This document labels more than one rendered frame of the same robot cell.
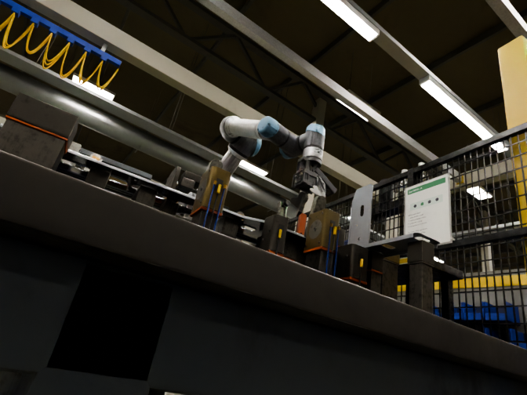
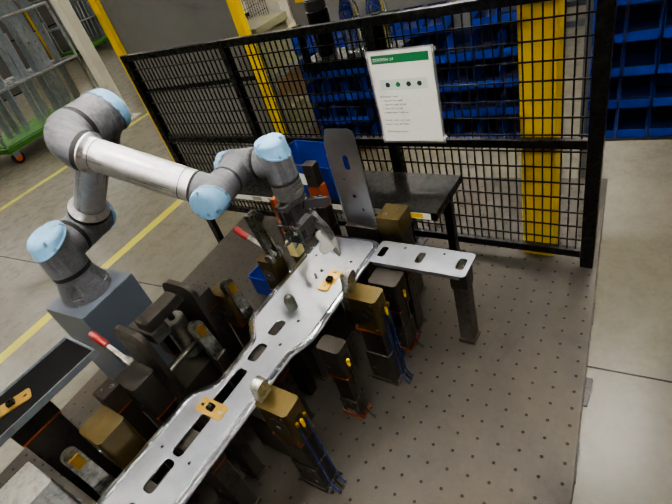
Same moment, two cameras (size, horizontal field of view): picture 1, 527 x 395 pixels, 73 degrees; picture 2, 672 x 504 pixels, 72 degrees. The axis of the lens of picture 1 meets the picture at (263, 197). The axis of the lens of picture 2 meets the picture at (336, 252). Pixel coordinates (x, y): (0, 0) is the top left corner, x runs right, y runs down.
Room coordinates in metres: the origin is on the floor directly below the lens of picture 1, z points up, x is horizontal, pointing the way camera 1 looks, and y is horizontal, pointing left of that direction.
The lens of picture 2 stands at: (0.18, 0.17, 1.85)
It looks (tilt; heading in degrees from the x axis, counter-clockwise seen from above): 36 degrees down; 338
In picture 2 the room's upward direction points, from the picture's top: 19 degrees counter-clockwise
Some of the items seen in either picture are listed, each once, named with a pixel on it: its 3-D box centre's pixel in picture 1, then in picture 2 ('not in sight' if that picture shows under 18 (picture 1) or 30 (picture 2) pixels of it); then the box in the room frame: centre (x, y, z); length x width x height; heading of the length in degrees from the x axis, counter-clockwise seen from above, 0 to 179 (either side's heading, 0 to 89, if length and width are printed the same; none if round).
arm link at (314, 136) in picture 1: (314, 139); (275, 159); (1.15, -0.15, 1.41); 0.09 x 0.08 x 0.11; 40
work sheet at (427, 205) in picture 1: (427, 213); (407, 97); (1.35, -0.69, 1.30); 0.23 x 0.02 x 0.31; 26
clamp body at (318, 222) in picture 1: (321, 270); (382, 338); (0.98, -0.20, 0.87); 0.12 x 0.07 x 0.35; 26
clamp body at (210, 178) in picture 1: (201, 233); (305, 444); (0.86, 0.13, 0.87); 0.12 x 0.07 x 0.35; 26
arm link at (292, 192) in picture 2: (313, 157); (288, 188); (1.14, -0.15, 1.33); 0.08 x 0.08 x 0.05
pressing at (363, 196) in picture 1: (359, 224); (349, 180); (1.31, -0.40, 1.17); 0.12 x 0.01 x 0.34; 26
